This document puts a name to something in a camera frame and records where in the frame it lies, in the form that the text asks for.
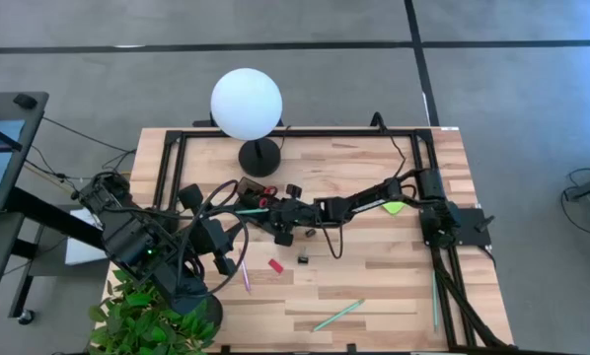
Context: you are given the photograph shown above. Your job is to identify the black mesh desk organizer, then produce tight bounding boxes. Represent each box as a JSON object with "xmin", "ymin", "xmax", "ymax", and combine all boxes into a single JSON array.
[{"xmin": 215, "ymin": 176, "xmax": 306, "ymax": 248}]

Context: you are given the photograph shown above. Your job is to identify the translucent purple pen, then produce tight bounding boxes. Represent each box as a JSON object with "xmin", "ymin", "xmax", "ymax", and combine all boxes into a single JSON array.
[{"xmin": 239, "ymin": 253, "xmax": 253, "ymax": 296}]

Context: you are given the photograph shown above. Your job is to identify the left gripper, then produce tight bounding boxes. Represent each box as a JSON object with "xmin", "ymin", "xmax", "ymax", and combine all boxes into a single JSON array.
[{"xmin": 198, "ymin": 216, "xmax": 238, "ymax": 277}]

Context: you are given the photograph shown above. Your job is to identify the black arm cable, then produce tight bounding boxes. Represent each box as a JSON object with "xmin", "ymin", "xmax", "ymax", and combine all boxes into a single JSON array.
[
  {"xmin": 371, "ymin": 111, "xmax": 409, "ymax": 181},
  {"xmin": 179, "ymin": 177, "xmax": 251, "ymax": 297}
]

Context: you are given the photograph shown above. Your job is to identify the grey side desk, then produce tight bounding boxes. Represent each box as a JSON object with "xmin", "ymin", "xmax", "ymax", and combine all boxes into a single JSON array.
[{"xmin": 0, "ymin": 91, "xmax": 107, "ymax": 326}]

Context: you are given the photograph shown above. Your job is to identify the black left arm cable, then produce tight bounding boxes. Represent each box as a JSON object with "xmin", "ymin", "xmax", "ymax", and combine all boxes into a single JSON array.
[{"xmin": 179, "ymin": 177, "xmax": 251, "ymax": 297}]

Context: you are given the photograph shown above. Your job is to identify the black table frame rail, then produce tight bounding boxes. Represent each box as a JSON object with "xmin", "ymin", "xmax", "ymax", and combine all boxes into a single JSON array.
[{"xmin": 151, "ymin": 126, "xmax": 518, "ymax": 355}]

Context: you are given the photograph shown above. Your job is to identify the black cable bundle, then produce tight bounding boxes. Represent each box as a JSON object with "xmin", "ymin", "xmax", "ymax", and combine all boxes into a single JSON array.
[{"xmin": 430, "ymin": 246, "xmax": 511, "ymax": 350}]

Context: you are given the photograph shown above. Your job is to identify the red black handled scissors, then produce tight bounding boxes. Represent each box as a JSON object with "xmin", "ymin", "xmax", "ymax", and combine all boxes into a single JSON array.
[{"xmin": 255, "ymin": 184, "xmax": 279, "ymax": 209}]

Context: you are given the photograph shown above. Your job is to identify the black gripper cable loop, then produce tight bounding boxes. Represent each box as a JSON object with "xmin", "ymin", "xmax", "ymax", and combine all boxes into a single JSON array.
[{"xmin": 318, "ymin": 216, "xmax": 345, "ymax": 260}]

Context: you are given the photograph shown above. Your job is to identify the green potted plant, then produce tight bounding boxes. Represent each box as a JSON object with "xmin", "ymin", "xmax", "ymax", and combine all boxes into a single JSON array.
[{"xmin": 87, "ymin": 268, "xmax": 225, "ymax": 355}]

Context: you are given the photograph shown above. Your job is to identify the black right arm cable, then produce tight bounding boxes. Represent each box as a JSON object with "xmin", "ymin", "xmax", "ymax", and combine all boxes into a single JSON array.
[{"xmin": 371, "ymin": 111, "xmax": 409, "ymax": 181}]

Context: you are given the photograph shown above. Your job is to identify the white globe table lamp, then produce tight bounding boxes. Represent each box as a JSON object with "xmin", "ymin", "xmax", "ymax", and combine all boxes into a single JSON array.
[{"xmin": 209, "ymin": 67, "xmax": 284, "ymax": 178}]

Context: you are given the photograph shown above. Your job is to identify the white paper sheet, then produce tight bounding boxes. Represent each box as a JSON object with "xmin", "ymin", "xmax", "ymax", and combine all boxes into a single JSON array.
[{"xmin": 65, "ymin": 206, "xmax": 109, "ymax": 267}]

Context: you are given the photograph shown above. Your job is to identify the yellow-green cloth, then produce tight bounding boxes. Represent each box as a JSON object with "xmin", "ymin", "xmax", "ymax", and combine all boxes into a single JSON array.
[{"xmin": 381, "ymin": 200, "xmax": 406, "ymax": 217}]

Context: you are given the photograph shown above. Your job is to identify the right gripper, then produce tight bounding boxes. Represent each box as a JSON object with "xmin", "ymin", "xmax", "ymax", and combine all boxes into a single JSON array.
[{"xmin": 269, "ymin": 195, "xmax": 351, "ymax": 227}]

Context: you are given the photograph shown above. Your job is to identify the black floor cable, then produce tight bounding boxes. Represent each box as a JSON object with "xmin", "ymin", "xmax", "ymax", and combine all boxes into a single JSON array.
[{"xmin": 26, "ymin": 115, "xmax": 138, "ymax": 196}]

